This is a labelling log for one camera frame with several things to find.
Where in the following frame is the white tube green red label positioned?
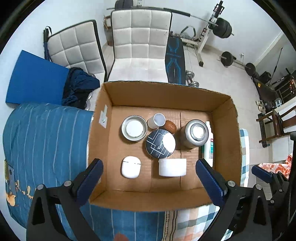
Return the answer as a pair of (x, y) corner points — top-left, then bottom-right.
(203, 121), (214, 167)

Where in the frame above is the white rounded earbuds case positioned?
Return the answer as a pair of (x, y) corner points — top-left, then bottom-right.
(121, 156), (141, 179)

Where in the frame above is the brown walnut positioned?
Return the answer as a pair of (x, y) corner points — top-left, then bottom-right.
(162, 120), (177, 134)

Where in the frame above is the silver tin with white lid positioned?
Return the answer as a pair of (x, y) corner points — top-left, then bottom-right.
(121, 115), (148, 142)

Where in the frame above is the white plastic cup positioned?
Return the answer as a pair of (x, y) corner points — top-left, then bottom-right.
(147, 113), (166, 129)

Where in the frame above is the orange white patterned cloth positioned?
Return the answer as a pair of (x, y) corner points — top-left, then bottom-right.
(258, 153), (292, 179)

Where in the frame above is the brown wooden chair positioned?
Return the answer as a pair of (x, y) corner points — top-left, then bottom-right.
(256, 106), (295, 148)

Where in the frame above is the blue striped bed cover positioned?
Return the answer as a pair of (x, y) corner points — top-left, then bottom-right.
(2, 102), (251, 241)

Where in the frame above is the white round jar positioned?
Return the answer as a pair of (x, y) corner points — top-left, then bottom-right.
(159, 158), (187, 177)

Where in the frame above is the black exercise machine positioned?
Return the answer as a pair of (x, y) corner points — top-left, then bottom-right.
(251, 69), (295, 113)

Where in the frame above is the silver metal can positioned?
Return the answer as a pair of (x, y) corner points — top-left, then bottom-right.
(180, 120), (209, 149)

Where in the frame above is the dark round patterned tin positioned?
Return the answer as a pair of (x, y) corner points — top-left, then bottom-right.
(145, 129), (176, 159)

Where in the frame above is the printed cardboard box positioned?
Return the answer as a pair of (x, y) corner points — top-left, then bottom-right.
(88, 81), (242, 212)

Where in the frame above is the dark blue crumpled cloth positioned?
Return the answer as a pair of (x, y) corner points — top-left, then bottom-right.
(62, 67), (100, 109)

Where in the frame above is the barbell on floor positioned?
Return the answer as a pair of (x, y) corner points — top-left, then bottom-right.
(220, 51), (258, 78)

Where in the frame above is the blue foam mat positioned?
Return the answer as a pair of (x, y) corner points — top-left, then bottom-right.
(6, 50), (69, 105)

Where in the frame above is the black blue bench pad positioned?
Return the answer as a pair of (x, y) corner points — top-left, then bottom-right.
(165, 36), (186, 85)

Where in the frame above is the barbell on rack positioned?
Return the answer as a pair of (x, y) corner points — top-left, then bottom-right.
(106, 1), (234, 39)

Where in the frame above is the left white quilted chair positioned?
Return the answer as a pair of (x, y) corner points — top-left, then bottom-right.
(47, 20), (107, 83)

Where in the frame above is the white quilted chair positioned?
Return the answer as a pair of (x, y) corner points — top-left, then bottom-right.
(47, 20), (107, 83)
(108, 9), (172, 83)

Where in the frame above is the white weight bench rack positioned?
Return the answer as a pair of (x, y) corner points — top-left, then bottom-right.
(170, 1), (224, 67)

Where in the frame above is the right white quilted chair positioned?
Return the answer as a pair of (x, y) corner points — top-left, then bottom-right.
(108, 9), (172, 83)

